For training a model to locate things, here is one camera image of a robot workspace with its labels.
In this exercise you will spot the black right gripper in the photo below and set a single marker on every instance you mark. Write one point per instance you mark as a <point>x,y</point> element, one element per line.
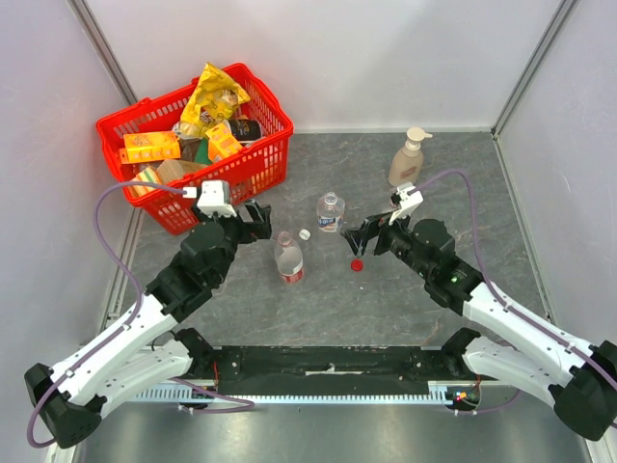
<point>377,234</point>

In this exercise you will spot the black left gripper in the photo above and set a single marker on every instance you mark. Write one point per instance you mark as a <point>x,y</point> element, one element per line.
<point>258,229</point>

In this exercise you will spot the clear bottle blue label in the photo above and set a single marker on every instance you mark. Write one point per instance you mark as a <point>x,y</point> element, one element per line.
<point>330,211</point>

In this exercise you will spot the clear bottle red label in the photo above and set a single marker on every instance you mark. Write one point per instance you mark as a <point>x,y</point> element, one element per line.
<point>288,258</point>

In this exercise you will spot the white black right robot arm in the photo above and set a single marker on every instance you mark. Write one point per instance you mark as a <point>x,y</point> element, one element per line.
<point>573,376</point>

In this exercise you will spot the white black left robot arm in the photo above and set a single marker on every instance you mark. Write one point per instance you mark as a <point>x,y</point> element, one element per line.
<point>73,396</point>

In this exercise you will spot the beige pump soap bottle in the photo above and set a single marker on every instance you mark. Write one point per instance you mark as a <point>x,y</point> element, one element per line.
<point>407,163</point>

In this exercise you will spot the orange box small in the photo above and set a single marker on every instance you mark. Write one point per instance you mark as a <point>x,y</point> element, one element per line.
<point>221,143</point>

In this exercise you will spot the black can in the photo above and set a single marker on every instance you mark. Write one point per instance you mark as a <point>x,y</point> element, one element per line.
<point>245,131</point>

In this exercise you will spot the wooden block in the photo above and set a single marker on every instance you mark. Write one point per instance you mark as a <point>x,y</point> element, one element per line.
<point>174,169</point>

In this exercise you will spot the striped sponge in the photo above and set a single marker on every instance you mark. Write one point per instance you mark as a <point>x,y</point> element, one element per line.
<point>143,182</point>

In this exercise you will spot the yellow snack bag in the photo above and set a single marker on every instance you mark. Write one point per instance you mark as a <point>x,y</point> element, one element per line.
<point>215,99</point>

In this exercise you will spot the orange box large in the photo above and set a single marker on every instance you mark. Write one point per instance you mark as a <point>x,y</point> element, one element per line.
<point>148,147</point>

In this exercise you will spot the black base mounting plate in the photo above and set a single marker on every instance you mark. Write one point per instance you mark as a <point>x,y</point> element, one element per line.
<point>329,370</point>

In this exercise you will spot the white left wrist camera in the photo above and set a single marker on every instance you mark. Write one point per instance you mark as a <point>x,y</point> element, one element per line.
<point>211,198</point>

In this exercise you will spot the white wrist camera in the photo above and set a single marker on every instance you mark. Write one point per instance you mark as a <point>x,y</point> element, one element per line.
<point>405,199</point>
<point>211,198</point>

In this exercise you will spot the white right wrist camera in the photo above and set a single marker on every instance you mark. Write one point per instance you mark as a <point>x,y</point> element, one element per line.
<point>405,199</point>

